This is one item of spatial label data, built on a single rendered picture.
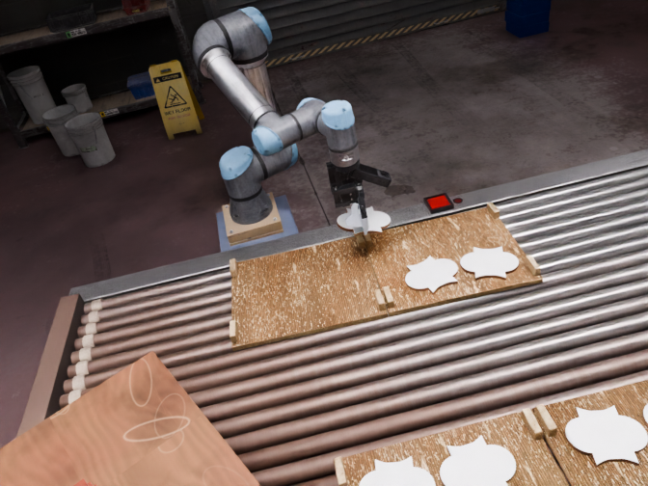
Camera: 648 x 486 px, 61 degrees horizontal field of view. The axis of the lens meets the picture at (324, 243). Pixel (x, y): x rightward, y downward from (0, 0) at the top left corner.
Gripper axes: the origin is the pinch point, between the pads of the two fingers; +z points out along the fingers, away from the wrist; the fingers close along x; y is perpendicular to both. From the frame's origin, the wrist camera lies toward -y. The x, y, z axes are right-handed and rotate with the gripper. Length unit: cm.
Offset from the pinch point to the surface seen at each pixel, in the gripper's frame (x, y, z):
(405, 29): -470, -128, 105
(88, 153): -304, 183, 92
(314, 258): -2.8, 16.0, 11.7
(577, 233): 9, -59, 15
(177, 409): 50, 50, 1
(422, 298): 23.2, -9.5, 11.9
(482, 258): 14.4, -28.9, 11.1
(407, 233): -5.0, -12.9, 12.1
